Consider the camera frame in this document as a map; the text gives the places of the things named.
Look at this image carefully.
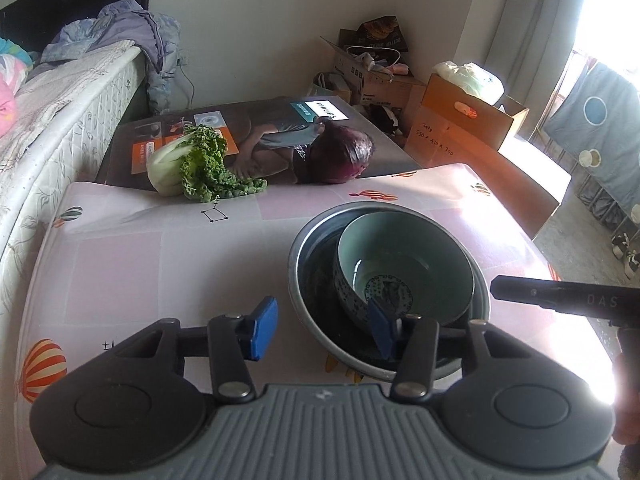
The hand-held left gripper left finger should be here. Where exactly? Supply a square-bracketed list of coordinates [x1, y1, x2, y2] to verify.
[112, 296, 279, 405]

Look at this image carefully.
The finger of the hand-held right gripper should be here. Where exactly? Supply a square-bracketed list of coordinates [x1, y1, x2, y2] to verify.
[490, 275, 551, 309]

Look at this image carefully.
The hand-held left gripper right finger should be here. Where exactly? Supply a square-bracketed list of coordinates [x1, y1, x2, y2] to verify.
[366, 297, 506, 403]

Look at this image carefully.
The teal ceramic bowl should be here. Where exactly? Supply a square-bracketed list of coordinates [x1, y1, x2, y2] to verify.
[332, 211, 475, 331]

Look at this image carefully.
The person's right hand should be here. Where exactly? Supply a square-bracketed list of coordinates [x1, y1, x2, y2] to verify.
[612, 355, 640, 446]

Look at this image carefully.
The metal drying rack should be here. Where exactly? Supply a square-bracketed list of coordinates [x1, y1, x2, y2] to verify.
[530, 125, 640, 241]

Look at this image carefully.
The pink printed tablecloth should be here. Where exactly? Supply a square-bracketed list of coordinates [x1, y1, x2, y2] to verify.
[17, 161, 618, 411]

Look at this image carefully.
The blue patterned blanket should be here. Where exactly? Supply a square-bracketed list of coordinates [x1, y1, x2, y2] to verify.
[542, 62, 640, 233]

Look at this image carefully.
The napa cabbage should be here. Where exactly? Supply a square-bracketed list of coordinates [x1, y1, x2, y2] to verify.
[146, 125, 268, 203]

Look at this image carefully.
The orange cardboard box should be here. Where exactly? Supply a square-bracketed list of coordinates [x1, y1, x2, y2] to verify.
[404, 74, 531, 171]

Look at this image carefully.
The purple cabbage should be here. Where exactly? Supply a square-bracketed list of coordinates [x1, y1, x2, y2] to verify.
[300, 125, 375, 184]

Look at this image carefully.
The printed appliance box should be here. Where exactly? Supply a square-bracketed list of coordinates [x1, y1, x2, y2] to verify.
[95, 96, 423, 192]

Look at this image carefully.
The black and white cloth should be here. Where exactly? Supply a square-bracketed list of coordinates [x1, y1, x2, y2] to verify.
[370, 105, 401, 136]

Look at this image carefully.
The pale plastic bag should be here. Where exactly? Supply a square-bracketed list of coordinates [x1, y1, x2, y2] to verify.
[432, 60, 505, 103]

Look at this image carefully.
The open cardboard box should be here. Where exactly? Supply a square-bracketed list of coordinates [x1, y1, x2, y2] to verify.
[320, 36, 427, 111]

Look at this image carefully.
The white paper bag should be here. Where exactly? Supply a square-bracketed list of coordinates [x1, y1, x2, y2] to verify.
[313, 72, 353, 106]

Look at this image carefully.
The grey curtain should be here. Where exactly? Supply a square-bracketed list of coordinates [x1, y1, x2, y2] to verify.
[452, 0, 586, 111]

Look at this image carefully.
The white mattress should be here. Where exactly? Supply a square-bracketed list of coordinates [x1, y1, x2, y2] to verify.
[0, 40, 143, 306]

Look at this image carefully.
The dark printed paper bag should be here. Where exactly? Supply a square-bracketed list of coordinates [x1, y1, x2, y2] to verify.
[339, 17, 410, 55]

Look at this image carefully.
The blue-grey clothes pile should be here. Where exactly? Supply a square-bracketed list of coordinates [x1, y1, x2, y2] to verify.
[40, 2, 182, 116]

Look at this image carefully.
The pink quilt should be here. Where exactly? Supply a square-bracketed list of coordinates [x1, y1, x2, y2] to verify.
[0, 37, 33, 138]

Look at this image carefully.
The power cable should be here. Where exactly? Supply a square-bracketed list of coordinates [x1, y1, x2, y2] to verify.
[177, 57, 197, 111]

